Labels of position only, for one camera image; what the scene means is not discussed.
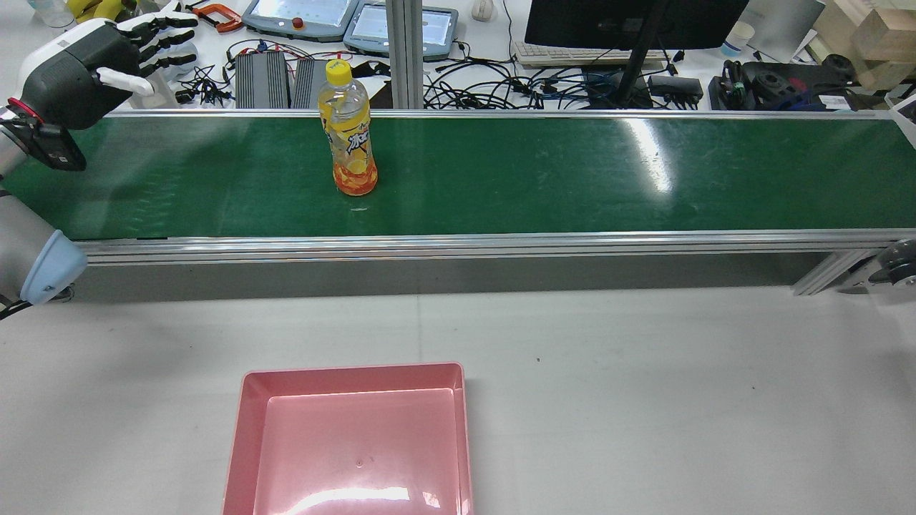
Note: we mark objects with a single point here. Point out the white label tag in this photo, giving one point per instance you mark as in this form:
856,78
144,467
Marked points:
835,101

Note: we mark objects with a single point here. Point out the yellow bananas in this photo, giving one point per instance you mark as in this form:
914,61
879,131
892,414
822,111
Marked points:
96,8

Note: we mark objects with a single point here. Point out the white computer mouse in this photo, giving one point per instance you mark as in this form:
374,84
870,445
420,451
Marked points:
484,8

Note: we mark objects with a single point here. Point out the black round robot flange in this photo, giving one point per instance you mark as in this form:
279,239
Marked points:
773,82

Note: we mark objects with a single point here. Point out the pink plastic basket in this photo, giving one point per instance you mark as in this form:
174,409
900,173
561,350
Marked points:
358,443

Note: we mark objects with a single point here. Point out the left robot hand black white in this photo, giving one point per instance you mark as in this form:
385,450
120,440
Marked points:
79,79

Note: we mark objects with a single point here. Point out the orange clamp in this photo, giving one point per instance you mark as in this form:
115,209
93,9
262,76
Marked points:
223,16

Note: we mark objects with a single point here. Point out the white paper cup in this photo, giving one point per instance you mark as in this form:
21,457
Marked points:
737,39

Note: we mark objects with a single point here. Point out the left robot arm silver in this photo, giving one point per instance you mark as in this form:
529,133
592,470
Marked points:
21,247

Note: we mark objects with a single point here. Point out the white keyboard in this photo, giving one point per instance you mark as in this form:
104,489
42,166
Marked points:
565,55

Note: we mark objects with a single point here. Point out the black caster wheel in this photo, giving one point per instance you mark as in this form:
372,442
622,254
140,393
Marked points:
898,263

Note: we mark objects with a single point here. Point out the aluminium frame post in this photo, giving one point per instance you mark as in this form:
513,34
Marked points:
404,50

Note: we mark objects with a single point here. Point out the green conveyor belt aluminium frame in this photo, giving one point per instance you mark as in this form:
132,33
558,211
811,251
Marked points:
572,179

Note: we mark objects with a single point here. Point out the clear water bottle red label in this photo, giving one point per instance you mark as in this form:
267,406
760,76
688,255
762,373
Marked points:
51,11

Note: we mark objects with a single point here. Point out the black finned power box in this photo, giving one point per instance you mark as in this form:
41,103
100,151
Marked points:
261,80
306,84

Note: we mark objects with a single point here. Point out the black monitor stand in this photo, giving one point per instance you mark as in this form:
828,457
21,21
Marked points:
633,71

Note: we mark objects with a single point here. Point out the light wooden box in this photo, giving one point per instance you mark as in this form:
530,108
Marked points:
884,36

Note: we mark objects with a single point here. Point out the grey teach pendant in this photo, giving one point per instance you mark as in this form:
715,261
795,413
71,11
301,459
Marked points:
300,14
436,32

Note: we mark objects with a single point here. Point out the orange juice bottle yellow cap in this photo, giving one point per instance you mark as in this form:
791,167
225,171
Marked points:
351,143

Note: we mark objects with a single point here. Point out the black monitor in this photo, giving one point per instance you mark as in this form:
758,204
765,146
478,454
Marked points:
615,20

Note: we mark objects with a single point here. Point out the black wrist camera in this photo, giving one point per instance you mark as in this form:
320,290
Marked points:
59,146

